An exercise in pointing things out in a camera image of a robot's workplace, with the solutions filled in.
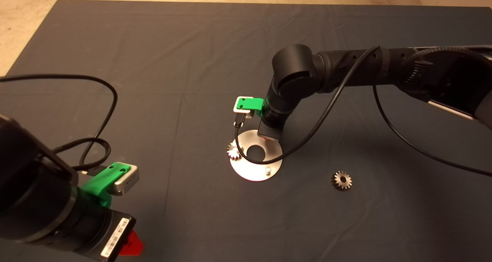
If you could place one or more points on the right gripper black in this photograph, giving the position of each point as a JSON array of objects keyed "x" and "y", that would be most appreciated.
[{"x": 271, "y": 129}]

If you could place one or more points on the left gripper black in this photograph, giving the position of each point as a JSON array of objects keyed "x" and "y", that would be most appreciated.
[{"x": 96, "y": 231}]

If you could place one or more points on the small steel planetary gear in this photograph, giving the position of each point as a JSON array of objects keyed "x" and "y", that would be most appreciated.
[
  {"x": 336, "y": 183},
  {"x": 232, "y": 151}
]

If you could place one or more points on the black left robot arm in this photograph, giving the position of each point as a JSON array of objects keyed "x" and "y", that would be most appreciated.
[{"x": 30, "y": 185}]

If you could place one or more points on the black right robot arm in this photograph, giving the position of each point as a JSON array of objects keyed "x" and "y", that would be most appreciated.
[{"x": 346, "y": 67}]

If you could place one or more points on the round metal carrier plate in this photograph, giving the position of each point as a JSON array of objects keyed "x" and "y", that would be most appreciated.
[{"x": 253, "y": 172}]

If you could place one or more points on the dark grey table cloth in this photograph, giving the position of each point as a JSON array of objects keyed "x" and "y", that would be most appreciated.
[{"x": 192, "y": 42}]

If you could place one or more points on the small silver camera box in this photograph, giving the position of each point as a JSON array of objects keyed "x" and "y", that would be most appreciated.
[
  {"x": 127, "y": 182},
  {"x": 240, "y": 110}
]

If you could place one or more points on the bright green camera mount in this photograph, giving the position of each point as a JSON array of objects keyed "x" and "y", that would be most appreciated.
[
  {"x": 100, "y": 182},
  {"x": 250, "y": 103}
]

